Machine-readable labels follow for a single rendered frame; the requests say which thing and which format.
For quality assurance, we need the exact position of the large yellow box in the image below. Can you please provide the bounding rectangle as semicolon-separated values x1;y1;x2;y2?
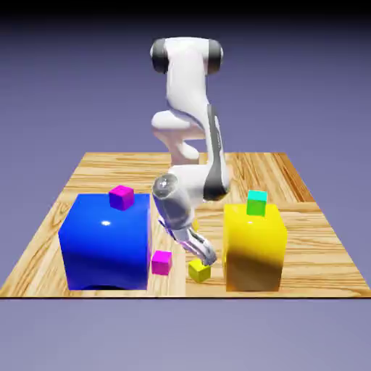
222;203;288;293

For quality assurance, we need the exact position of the large blue box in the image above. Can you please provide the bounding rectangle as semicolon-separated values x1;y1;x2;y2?
57;193;152;291

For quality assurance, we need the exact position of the small yellow cube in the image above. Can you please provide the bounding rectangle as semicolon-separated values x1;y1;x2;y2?
187;258;212;284

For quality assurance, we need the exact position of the small magenta cube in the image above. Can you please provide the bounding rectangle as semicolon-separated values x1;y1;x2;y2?
151;250;173;276
109;185;135;212

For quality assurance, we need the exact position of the small green cube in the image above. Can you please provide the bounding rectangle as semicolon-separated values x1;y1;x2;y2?
246;190;268;217

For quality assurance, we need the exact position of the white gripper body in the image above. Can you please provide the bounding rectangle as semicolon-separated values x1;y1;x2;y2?
172;228;217;267

